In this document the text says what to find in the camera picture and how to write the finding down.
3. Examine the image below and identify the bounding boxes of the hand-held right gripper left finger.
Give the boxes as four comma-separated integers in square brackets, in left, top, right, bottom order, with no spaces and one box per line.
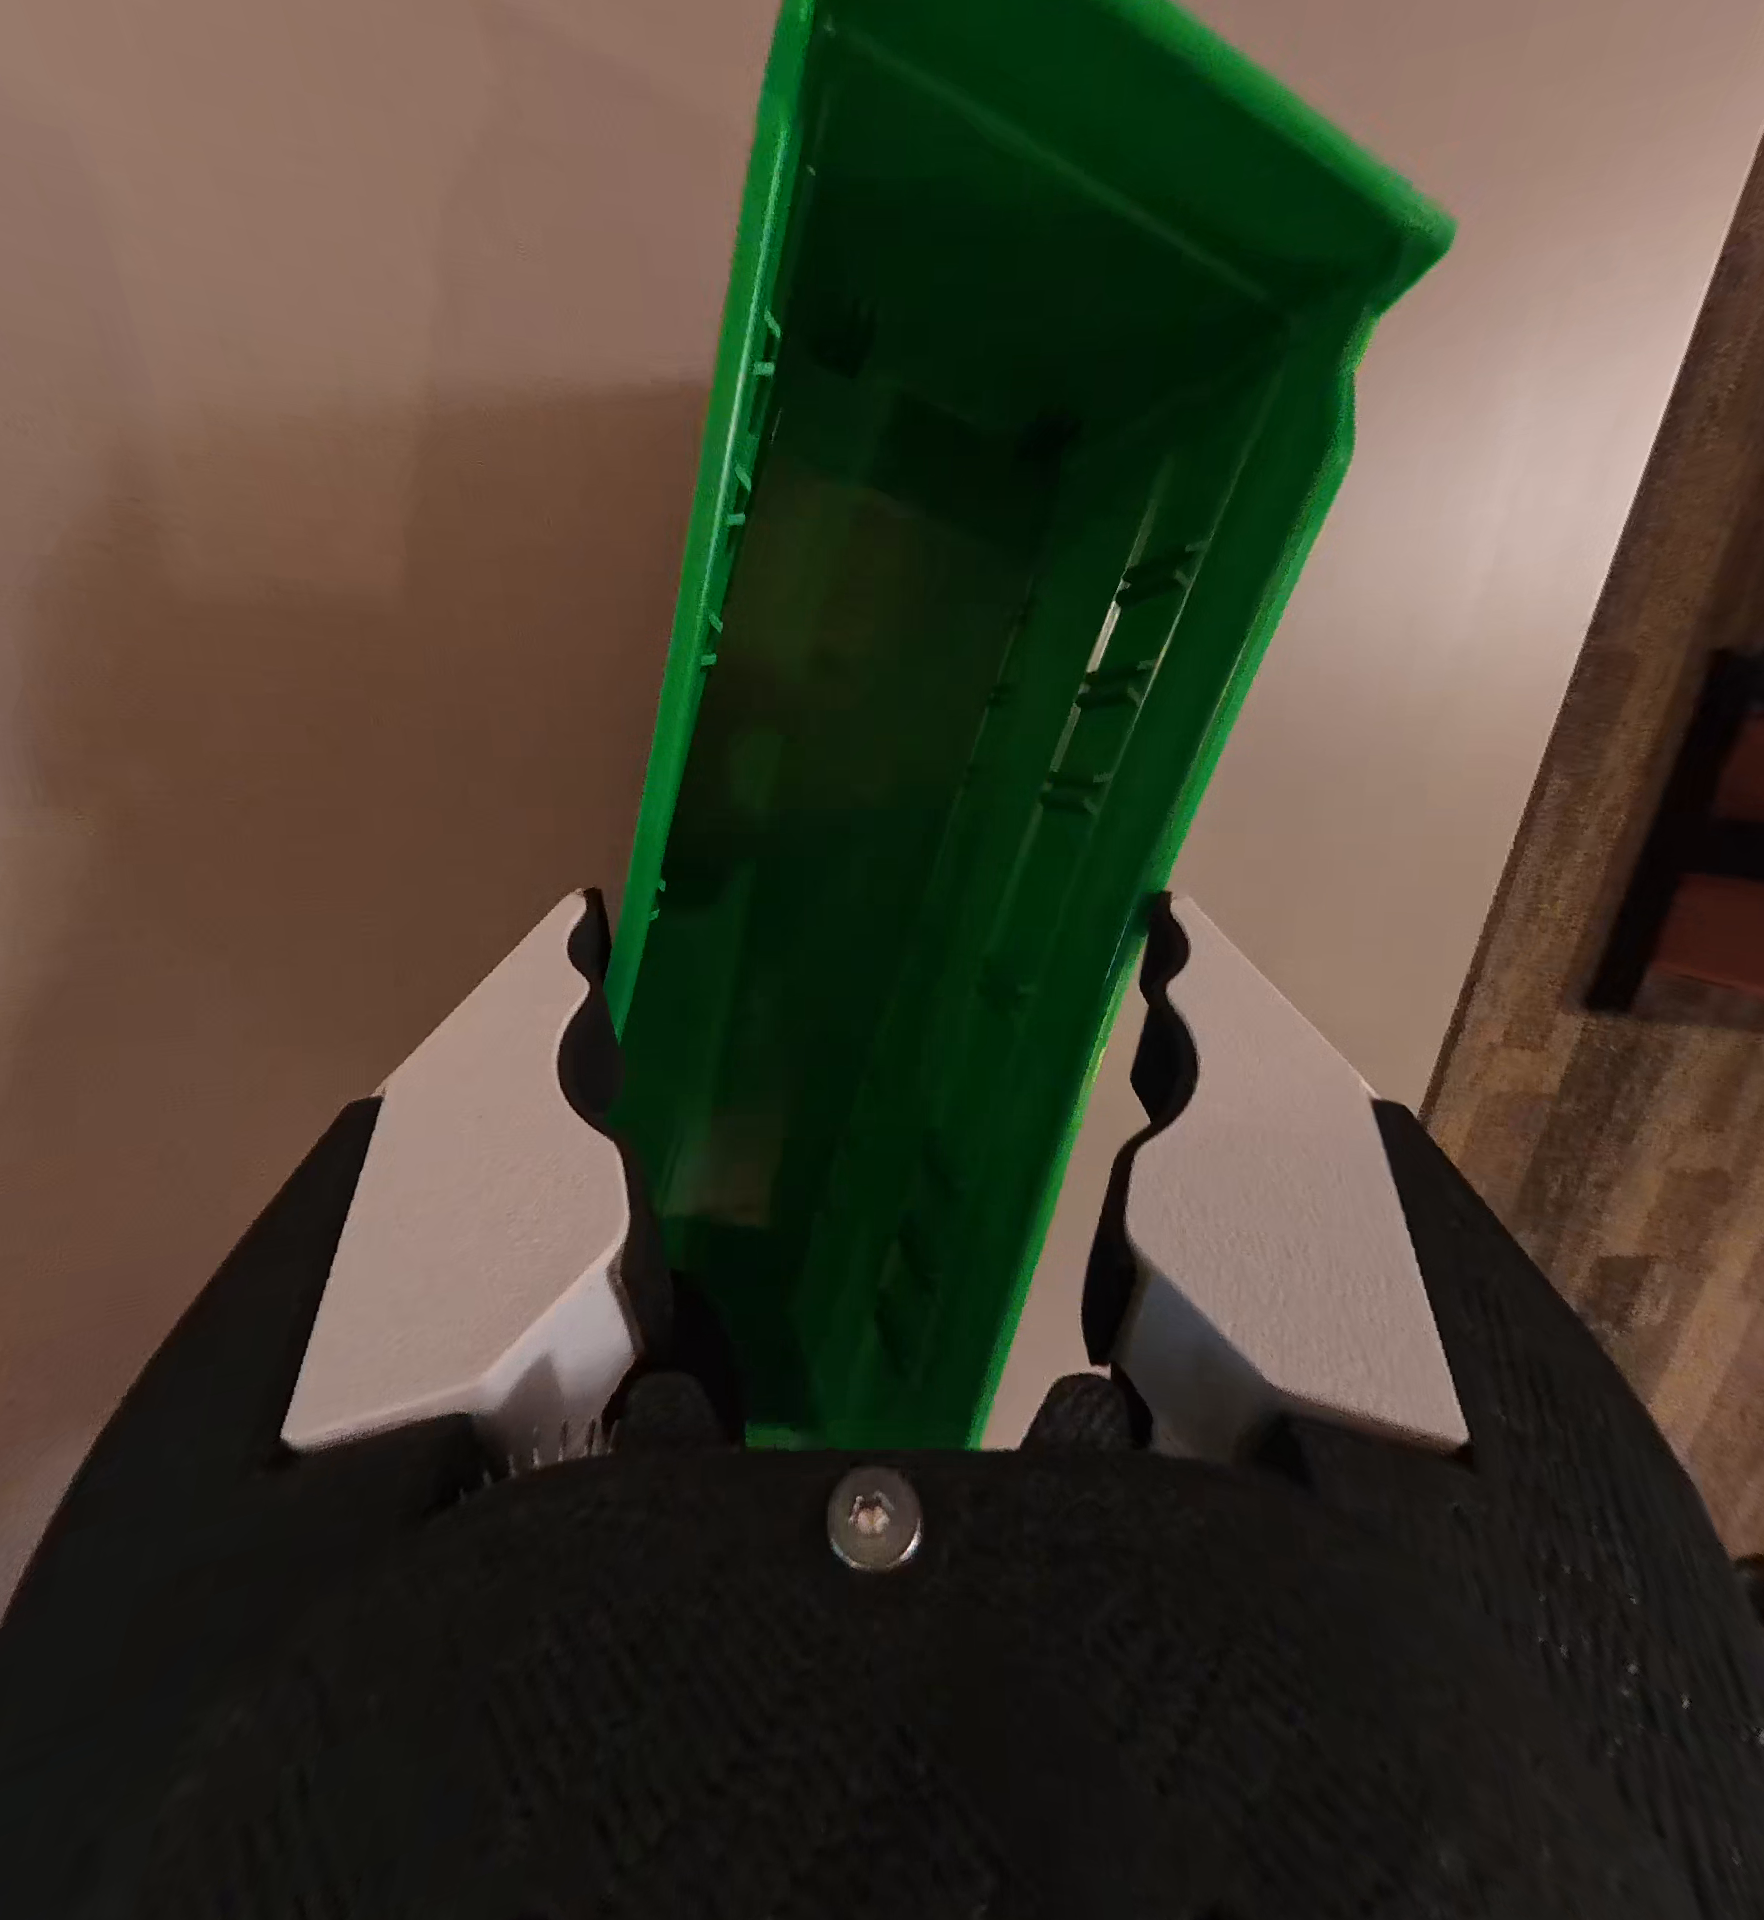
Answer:
[280,889,677,1454]

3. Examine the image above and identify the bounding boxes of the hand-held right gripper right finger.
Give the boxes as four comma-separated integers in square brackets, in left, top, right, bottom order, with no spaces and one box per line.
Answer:
[1085,892,1472,1466]

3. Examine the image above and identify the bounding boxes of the green plastic bin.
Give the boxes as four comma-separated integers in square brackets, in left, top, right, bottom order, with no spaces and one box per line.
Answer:
[604,0,1458,1454]

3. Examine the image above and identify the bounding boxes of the black frame brown shelf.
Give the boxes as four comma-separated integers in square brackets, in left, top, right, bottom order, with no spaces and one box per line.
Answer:
[1584,624,1764,1027]

